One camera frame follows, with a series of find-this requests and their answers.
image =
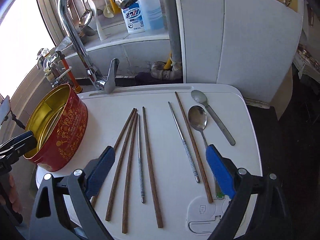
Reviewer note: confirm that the person left hand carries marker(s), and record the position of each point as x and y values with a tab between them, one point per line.
11	197

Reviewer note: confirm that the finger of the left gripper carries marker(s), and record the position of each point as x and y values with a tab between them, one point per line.
19	145

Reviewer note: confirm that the yellow green sponge brush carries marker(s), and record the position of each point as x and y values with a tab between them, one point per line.
115	8

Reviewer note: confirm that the shiny steel spoon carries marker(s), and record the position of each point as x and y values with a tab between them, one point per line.
198	120

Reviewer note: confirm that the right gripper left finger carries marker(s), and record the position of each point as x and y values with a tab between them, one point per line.
50	218

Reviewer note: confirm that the smartphone on mount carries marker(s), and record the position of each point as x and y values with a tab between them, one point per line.
5	109

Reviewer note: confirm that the red gold round tin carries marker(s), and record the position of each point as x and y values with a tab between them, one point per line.
67	134

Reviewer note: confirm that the grey matte spoon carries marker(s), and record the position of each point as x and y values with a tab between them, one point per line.
201	98

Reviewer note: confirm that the patterned metal chopstick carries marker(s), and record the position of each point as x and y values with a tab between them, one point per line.
194	170
140	163

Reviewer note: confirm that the blue clear bottle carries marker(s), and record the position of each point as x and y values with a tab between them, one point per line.
152	14

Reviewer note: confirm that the white dish soap bottle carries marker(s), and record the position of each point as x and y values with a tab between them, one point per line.
133	19

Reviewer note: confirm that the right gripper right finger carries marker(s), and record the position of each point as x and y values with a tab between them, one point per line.
270	219

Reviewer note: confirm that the white cutting board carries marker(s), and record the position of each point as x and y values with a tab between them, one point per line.
175	182

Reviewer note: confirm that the grey drain pipe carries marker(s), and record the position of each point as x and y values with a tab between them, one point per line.
175	68

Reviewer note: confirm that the wooden chopstick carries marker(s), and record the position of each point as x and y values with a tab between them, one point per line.
156	204
118	169
125	215
197	154
94	198

